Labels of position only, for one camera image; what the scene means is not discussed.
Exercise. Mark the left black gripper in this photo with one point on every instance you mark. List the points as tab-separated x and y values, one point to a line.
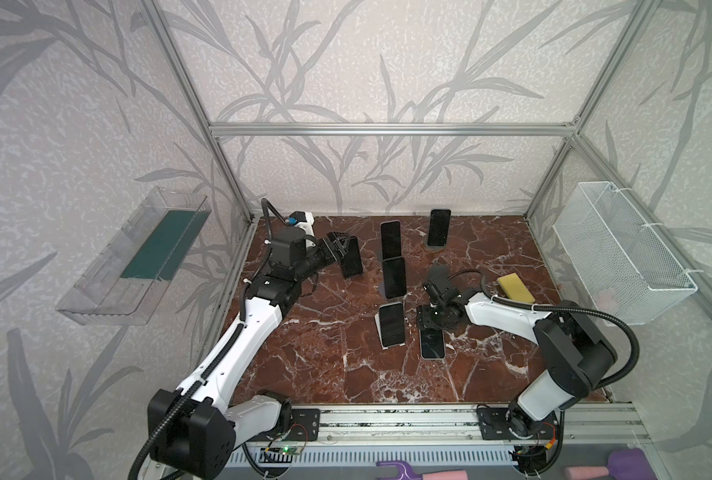
337	248

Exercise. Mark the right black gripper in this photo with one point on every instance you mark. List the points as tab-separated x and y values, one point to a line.
427	315

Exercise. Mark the white-edged phone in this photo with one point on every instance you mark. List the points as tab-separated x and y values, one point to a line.
432	344

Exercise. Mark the teal phone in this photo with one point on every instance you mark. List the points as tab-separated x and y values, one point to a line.
391	325

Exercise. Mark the black phone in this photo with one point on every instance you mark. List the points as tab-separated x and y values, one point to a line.
355	256
395	280

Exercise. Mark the white folding phone stand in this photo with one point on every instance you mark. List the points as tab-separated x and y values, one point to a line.
377	327

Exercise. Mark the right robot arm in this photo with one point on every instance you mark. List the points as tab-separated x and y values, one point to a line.
577	356

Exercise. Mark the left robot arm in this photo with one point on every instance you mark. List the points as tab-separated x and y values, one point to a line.
196	428

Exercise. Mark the pink-edged phone back centre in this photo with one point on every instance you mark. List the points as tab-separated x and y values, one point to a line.
391	239

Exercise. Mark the dark phone back right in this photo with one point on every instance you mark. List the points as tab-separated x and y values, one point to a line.
439	225

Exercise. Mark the yellow sponge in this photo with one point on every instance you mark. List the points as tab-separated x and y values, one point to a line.
515	289

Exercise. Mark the purple plastic tool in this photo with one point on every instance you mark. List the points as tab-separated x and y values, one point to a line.
404	471

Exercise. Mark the purple pink scoop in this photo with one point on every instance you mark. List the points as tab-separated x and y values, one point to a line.
629	464

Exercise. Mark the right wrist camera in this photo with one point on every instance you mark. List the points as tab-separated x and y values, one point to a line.
439	287

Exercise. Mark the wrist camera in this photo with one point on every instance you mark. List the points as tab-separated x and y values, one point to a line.
439	287
288	247

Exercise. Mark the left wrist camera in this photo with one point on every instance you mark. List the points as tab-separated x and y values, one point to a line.
288	247

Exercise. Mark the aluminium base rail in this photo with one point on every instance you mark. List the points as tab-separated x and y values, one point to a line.
352	435

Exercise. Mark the white wire mesh basket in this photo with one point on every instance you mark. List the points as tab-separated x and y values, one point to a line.
623	263

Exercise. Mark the clear acrylic wall shelf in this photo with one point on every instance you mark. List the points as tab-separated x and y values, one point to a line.
125	284

